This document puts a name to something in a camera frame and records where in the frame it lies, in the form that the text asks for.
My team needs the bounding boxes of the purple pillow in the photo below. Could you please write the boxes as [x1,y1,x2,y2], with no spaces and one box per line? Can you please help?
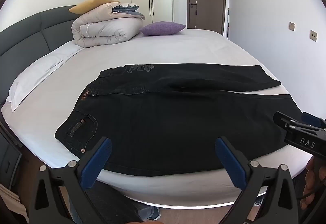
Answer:
[139,21,186,36]

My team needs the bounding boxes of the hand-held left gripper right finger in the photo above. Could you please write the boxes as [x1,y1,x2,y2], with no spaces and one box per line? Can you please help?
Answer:
[215,137,300,224]

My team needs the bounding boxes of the white pillow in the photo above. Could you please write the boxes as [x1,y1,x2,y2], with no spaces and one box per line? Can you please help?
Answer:
[6,43,84,113]

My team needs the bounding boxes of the beige cloth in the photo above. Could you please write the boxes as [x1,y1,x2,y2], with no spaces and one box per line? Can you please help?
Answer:
[0,183,29,224]

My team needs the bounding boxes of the dark nightstand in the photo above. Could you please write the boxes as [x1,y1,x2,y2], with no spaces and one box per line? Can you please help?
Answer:
[0,138,23,185]

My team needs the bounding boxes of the folded beige duvet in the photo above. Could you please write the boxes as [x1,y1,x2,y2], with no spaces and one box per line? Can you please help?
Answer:
[71,2,145,48]

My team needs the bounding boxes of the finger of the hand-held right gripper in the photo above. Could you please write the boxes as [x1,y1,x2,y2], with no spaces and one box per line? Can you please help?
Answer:
[301,112,326,129]
[273,111,306,136]

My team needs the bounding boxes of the folded grey-blue cloth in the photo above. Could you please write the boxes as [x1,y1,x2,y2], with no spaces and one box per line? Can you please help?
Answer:
[112,3,146,20]

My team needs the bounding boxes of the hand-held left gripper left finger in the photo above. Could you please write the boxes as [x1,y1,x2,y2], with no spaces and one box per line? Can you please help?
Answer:
[29,136,113,224]

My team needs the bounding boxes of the black cable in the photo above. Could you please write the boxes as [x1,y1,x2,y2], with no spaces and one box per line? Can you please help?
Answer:
[297,180,322,200]

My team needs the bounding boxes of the bed with white sheet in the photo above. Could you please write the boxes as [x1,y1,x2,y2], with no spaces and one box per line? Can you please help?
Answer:
[1,28,310,208]

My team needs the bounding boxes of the person's right hand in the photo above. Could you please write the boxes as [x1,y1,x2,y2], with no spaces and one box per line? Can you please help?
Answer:
[303,156,326,203]

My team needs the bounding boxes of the black denim pants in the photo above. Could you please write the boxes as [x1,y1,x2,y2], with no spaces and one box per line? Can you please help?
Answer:
[54,63,310,177]

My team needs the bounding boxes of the yellow pillow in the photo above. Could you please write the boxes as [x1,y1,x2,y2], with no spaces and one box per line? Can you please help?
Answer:
[68,0,121,14]

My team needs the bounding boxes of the dark grey padded headboard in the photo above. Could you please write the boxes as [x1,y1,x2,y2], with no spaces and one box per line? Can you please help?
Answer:
[0,6,77,105]

